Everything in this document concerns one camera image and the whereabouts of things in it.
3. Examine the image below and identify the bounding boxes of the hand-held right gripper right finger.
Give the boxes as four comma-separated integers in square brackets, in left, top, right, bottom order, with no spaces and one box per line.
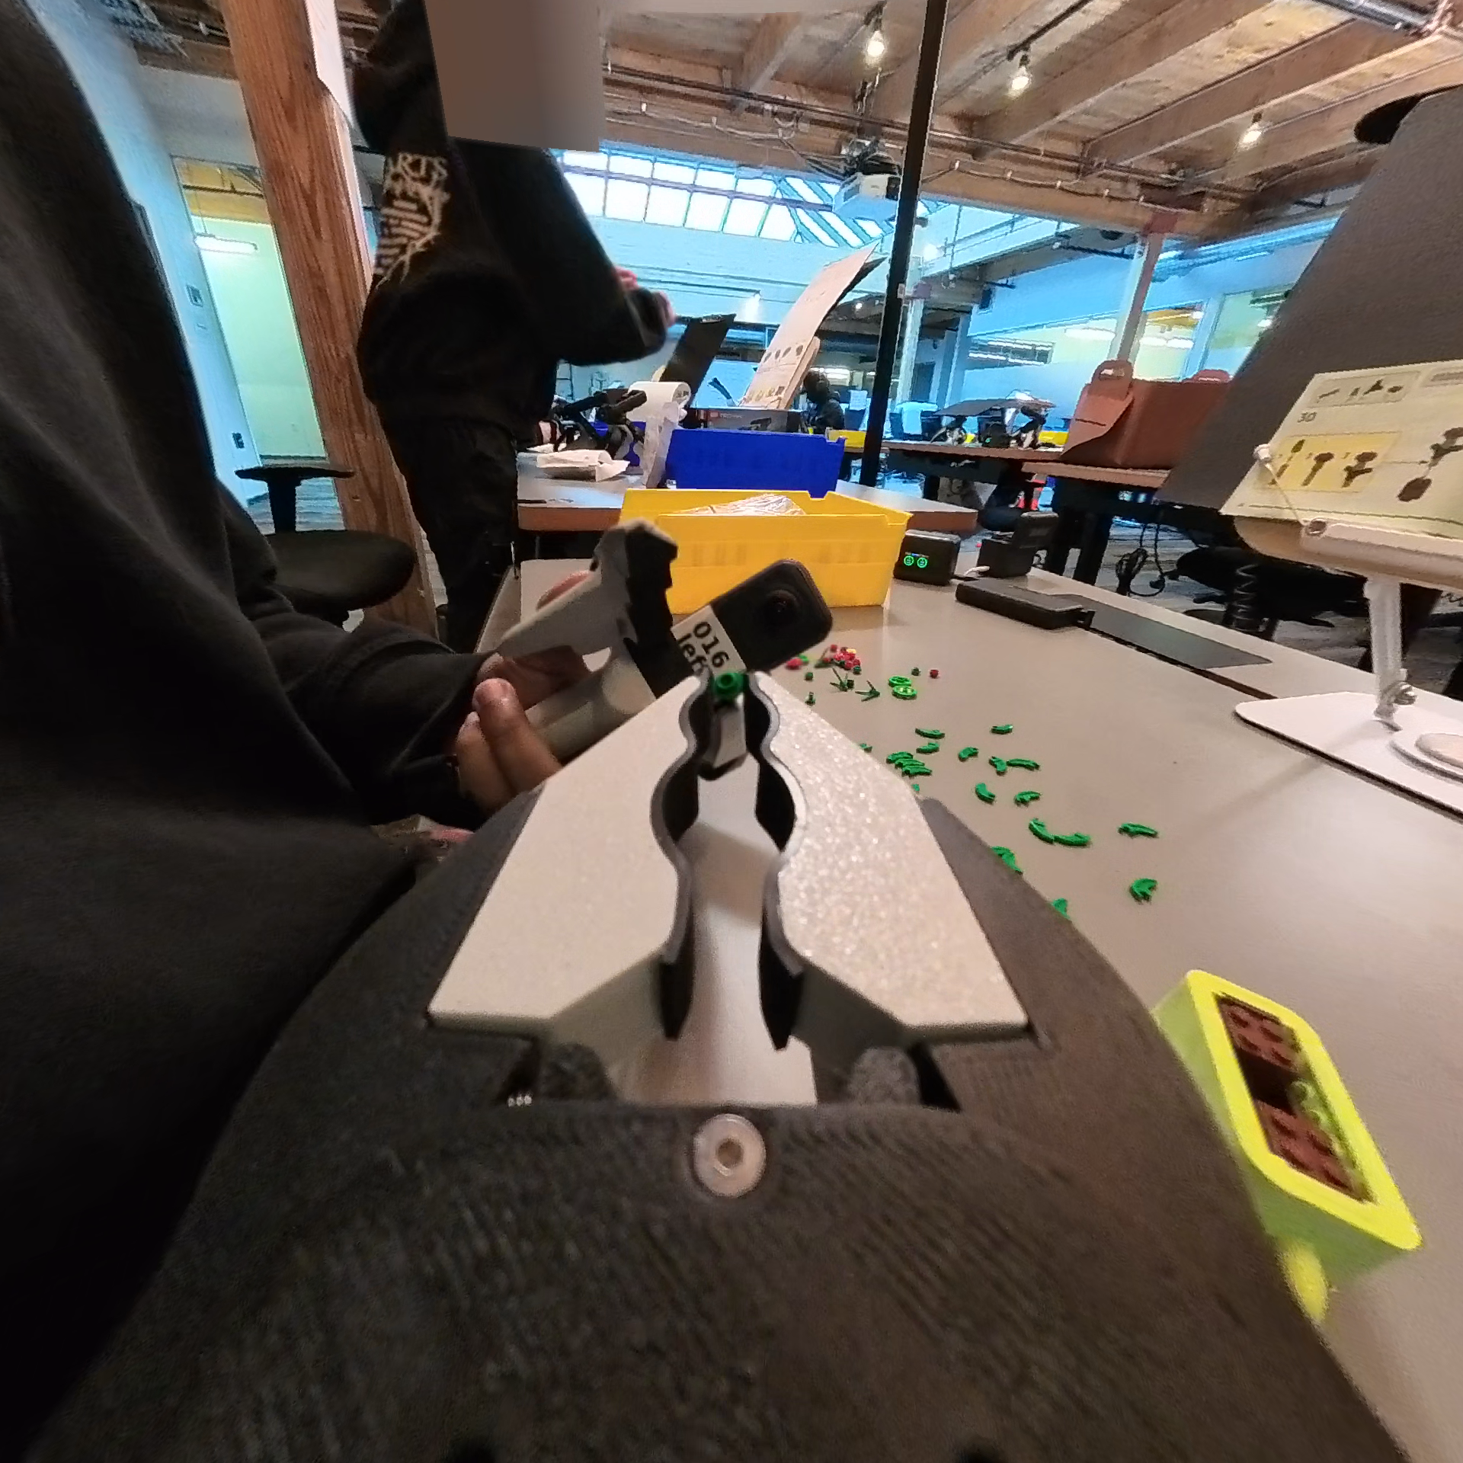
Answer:
[740,674,1031,1108]

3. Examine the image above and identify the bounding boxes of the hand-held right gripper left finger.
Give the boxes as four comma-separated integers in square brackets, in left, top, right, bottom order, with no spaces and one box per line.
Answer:
[427,683,719,1104]

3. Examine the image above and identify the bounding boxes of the person's left hand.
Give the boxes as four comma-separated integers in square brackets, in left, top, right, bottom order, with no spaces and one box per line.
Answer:
[455,569,596,815]

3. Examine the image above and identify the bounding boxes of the yellow plastic bin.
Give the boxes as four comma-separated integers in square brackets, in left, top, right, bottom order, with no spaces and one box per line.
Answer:
[617,489,913,616]

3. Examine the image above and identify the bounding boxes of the pile of small mixed toy pieces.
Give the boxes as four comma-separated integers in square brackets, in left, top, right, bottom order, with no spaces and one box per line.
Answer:
[789,643,944,707]

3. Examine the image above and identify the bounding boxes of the blue plastic bin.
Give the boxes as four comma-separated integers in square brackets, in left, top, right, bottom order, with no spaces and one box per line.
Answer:
[665,427,848,498]

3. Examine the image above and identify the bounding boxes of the scattered green toy leaves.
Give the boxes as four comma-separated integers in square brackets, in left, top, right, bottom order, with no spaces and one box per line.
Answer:
[885,719,1162,921]

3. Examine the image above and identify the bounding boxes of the white paper towel roll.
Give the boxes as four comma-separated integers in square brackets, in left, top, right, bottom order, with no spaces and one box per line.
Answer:
[639,383,695,488]

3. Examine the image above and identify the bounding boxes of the black flat box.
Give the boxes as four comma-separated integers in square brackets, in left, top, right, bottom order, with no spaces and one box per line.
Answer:
[955,576,1096,632]

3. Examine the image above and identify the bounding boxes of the black charging dock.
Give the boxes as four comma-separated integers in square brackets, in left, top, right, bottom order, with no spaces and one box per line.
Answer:
[979,510,1064,580]

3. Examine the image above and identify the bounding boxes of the cardboard sheet with cutouts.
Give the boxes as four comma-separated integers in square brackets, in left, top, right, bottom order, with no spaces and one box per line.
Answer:
[740,244,888,409]

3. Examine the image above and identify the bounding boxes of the wooden desk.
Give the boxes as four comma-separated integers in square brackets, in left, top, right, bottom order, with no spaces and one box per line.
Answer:
[885,439,1172,488]

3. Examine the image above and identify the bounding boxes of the black office chair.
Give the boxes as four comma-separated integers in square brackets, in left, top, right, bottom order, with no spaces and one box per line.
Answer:
[234,463,418,629]
[1178,536,1373,641]

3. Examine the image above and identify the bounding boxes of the black pole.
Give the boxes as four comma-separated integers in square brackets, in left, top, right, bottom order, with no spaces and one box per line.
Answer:
[859,0,953,491]

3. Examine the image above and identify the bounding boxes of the brown cardboard box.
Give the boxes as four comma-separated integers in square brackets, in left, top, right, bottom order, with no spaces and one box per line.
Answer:
[1063,359,1233,470]

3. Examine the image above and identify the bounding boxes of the white booklet stand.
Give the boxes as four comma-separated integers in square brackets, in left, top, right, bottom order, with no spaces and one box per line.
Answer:
[1235,503,1463,818]

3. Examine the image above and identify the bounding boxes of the lime green toy brick pot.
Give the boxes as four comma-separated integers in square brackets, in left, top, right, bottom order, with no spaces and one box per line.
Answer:
[1151,968,1425,1327]

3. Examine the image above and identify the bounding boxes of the toy instruction booklet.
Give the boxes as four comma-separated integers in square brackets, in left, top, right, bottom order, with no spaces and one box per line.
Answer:
[1219,359,1463,538]

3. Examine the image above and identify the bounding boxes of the black board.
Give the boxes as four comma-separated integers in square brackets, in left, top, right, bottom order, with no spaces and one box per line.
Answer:
[1157,89,1463,529]

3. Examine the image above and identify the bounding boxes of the metal desk cable tray lid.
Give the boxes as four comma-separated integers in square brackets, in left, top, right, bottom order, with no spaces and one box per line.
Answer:
[1068,602,1273,676]

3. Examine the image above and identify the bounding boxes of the wooden post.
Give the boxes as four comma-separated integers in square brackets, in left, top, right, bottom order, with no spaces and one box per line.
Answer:
[218,0,441,632]

